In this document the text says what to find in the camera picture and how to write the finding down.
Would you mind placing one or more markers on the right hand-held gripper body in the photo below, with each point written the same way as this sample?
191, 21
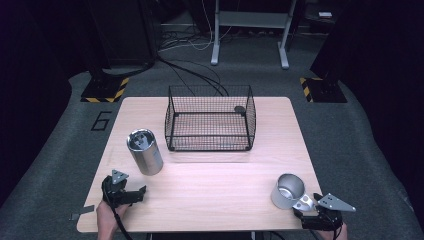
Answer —
325, 218

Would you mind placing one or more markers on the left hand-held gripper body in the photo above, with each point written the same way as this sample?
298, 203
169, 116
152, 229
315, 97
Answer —
115, 191

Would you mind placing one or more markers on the tall steel tumbler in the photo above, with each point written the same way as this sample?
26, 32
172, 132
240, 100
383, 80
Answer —
146, 155

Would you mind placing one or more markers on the person's right hand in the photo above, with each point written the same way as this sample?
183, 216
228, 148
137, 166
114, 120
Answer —
333, 235

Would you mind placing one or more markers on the person's left hand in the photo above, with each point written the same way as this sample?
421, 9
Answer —
106, 220

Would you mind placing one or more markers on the grey tape strip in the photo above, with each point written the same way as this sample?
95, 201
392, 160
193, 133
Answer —
87, 209

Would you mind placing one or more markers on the black base with yellow stripes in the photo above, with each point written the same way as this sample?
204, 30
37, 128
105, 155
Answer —
326, 92
103, 90

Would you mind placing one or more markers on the small dark round pad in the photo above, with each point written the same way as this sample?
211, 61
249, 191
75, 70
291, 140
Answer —
239, 109

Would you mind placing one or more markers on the dark curtain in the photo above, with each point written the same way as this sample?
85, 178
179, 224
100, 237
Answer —
383, 66
30, 83

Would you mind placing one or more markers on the black cabinet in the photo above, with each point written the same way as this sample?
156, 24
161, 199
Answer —
123, 33

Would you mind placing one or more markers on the small white box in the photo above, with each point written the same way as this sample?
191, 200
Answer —
325, 14

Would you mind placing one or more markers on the white metal stand frame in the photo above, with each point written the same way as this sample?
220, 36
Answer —
216, 36

